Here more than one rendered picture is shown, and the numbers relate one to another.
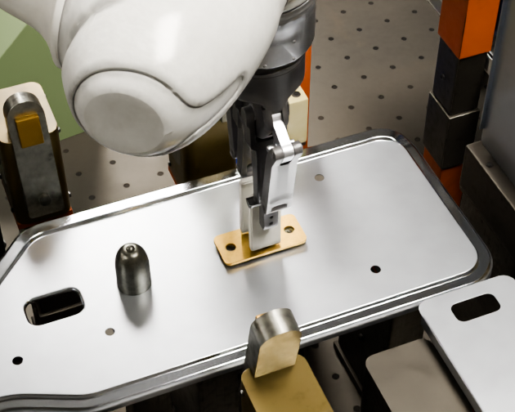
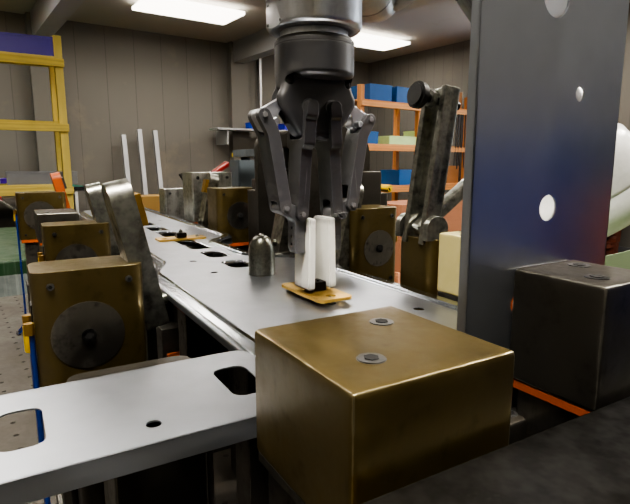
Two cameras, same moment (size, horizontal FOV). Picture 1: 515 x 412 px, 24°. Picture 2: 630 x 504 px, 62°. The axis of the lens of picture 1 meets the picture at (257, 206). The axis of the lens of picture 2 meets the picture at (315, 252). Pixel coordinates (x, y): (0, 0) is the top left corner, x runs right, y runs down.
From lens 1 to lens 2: 1.11 m
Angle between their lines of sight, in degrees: 77
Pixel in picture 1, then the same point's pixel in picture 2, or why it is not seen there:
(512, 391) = (73, 403)
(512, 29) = (600, 118)
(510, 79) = (578, 210)
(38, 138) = not seen: hidden behind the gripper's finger
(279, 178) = (264, 156)
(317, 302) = (243, 314)
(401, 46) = not seen: outside the picture
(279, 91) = (280, 62)
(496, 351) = (155, 393)
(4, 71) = not seen: hidden behind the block
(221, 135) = (419, 261)
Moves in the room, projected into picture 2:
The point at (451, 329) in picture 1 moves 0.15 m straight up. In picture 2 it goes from (199, 366) to (190, 135)
